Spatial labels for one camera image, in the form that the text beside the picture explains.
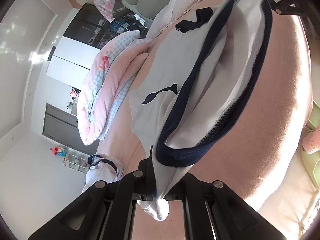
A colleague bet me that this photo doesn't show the white navy-trimmed pants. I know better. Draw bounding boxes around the white navy-trimmed pants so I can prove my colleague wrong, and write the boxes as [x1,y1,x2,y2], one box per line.
[81,154,124,193]

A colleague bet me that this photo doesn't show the white navy-trimmed jacket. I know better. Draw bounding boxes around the white navy-trimmed jacket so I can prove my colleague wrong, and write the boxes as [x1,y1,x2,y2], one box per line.
[129,0,272,221]

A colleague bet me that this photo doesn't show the pink bed sheet mattress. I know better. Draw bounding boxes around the pink bed sheet mattress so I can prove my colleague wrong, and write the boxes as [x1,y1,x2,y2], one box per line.
[98,11,313,239]

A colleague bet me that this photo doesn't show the red blue plush toy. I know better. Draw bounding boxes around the red blue plush toy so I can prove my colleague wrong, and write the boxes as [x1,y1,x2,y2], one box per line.
[50,146,67,157]

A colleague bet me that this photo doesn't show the grey door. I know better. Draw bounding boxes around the grey door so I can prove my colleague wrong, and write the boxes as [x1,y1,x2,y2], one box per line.
[42,103,100,155]

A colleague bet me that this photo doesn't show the green slippers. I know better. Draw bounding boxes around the green slippers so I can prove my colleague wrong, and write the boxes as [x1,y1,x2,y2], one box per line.
[302,101,319,190]

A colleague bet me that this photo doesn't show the silver drawer cabinet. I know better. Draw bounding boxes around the silver drawer cabinet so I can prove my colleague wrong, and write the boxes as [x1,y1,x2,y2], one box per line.
[66,98,78,116]

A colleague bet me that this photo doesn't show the pink fuzzy slipper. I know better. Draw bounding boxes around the pink fuzzy slipper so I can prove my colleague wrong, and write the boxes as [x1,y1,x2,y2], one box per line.
[302,126,320,154]

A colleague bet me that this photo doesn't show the pink hanging garment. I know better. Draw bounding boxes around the pink hanging garment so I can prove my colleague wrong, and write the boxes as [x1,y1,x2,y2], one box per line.
[93,0,115,23]

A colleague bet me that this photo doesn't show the folded pink checkered quilt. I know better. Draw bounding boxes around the folded pink checkered quilt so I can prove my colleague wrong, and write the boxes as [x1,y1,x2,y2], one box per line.
[76,30,151,146]

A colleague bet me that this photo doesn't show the white black wardrobe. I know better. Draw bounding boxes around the white black wardrobe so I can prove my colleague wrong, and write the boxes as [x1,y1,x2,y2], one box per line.
[46,2,148,90]

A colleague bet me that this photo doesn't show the white wire shelf rack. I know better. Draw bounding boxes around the white wire shelf rack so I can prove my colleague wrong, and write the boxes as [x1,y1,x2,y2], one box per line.
[62,154,89,173]

